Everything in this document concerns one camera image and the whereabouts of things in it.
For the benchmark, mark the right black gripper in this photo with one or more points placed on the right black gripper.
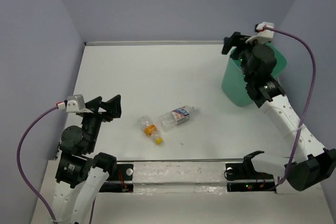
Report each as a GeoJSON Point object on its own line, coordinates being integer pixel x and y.
{"type": "Point", "coordinates": [238, 40]}

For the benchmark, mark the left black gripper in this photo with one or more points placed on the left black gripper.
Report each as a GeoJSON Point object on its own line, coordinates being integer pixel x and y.
{"type": "Point", "coordinates": [113, 106]}

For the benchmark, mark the yellow cap orange label bottle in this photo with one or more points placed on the yellow cap orange label bottle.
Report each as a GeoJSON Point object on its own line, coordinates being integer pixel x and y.
{"type": "Point", "coordinates": [149, 129]}

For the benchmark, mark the white blue label bottle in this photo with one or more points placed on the white blue label bottle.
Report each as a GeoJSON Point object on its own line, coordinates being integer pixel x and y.
{"type": "Point", "coordinates": [177, 116]}

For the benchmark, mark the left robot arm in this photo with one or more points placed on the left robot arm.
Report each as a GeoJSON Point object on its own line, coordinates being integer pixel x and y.
{"type": "Point", "coordinates": [79, 177]}

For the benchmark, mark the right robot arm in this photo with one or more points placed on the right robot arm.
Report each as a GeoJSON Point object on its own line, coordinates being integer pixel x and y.
{"type": "Point", "coordinates": [310, 162]}

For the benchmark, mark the green plastic bin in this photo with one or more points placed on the green plastic bin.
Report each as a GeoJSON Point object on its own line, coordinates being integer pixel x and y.
{"type": "Point", "coordinates": [233, 84]}

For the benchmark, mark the white foam strip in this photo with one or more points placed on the white foam strip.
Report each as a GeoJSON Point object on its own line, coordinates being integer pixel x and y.
{"type": "Point", "coordinates": [179, 177]}

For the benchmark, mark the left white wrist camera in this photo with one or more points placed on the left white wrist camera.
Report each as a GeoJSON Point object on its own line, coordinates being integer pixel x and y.
{"type": "Point", "coordinates": [76, 104]}

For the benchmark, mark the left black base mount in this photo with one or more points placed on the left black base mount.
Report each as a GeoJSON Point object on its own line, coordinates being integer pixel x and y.
{"type": "Point", "coordinates": [120, 181]}

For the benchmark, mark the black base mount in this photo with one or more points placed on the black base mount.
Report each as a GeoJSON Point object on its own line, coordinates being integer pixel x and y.
{"type": "Point", "coordinates": [246, 179]}
{"type": "Point", "coordinates": [120, 181]}

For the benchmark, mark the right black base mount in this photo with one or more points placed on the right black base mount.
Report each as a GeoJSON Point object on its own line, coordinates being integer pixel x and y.
{"type": "Point", "coordinates": [246, 179]}

